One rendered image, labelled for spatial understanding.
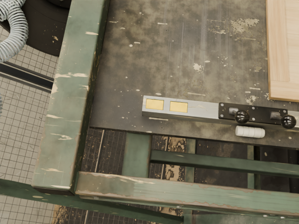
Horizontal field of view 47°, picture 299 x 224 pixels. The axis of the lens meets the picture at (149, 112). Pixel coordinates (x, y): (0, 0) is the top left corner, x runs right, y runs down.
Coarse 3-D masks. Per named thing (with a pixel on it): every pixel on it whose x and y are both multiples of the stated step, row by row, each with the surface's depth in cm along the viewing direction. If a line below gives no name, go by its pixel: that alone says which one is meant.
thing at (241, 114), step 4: (228, 108) 99; (232, 108) 98; (236, 108) 98; (228, 112) 99; (232, 112) 98; (236, 112) 88; (240, 112) 87; (244, 112) 87; (236, 116) 88; (240, 116) 87; (244, 116) 87; (248, 116) 87; (236, 120) 88; (240, 120) 87; (244, 120) 87; (248, 120) 88
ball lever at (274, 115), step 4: (272, 112) 98; (276, 112) 98; (272, 116) 98; (276, 116) 96; (280, 116) 94; (284, 116) 88; (288, 116) 87; (292, 116) 87; (284, 120) 87; (288, 120) 87; (292, 120) 87; (284, 124) 88; (288, 124) 87; (292, 124) 87; (288, 128) 88
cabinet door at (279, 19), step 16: (272, 0) 118; (288, 0) 118; (272, 16) 115; (288, 16) 116; (272, 32) 113; (288, 32) 114; (272, 48) 111; (288, 48) 111; (272, 64) 109; (288, 64) 109; (272, 80) 107; (288, 80) 107; (272, 96) 105; (288, 96) 105
